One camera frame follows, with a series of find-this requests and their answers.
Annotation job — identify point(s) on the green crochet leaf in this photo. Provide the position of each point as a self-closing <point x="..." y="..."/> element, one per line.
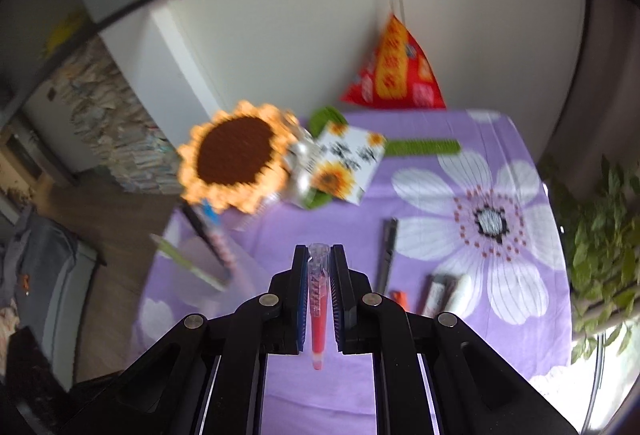
<point x="327" y="117"/>

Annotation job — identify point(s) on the pale green pen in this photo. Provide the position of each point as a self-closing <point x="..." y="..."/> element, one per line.
<point x="185" y="260"/>

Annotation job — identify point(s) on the wall socket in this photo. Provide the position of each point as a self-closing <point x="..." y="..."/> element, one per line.
<point x="51" y="92"/>

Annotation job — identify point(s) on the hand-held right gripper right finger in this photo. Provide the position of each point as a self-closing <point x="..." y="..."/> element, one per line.
<point x="337" y="285"/>

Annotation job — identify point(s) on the translucent pen cup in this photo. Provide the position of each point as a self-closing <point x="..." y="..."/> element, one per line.
<point x="240" y="280"/>

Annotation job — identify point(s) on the purple floral tablecloth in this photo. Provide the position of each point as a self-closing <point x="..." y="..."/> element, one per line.
<point x="350" y="225"/>

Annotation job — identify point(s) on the sunflower gift card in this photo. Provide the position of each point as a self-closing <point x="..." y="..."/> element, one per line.
<point x="345" y="165"/>

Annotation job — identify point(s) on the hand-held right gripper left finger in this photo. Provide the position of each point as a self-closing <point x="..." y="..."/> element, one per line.
<point x="300" y="285"/>

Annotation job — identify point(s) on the yellow bag behind glass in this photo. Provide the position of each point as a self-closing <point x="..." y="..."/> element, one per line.
<point x="65" y="32"/>

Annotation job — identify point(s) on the short black pen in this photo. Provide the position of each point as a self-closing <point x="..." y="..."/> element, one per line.
<point x="389" y="255"/>

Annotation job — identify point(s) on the red pyramid pillow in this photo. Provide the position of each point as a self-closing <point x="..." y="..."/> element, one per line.
<point x="400" y="65"/>

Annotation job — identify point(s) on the white bouquet ribbon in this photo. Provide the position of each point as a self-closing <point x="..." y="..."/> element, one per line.
<point x="300" y="165"/>

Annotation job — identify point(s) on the crochet sunflower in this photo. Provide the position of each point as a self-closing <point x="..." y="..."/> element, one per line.
<point x="235" y="155"/>

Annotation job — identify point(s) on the orange marker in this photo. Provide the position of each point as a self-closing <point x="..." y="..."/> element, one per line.
<point x="400" y="299"/>

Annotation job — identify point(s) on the pink grey curtain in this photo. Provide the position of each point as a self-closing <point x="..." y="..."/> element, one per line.
<point x="615" y="90"/>

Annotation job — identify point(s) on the red gel pen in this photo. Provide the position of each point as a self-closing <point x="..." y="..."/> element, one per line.
<point x="318" y="330"/>

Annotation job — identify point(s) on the green crochet stem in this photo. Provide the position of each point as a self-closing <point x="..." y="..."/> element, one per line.
<point x="422" y="147"/>

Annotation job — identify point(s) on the green potted plant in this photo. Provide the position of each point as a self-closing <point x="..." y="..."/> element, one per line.
<point x="605" y="255"/>

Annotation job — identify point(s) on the floor pile of paper stacks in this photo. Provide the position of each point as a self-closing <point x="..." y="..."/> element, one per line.
<point x="115" y="130"/>

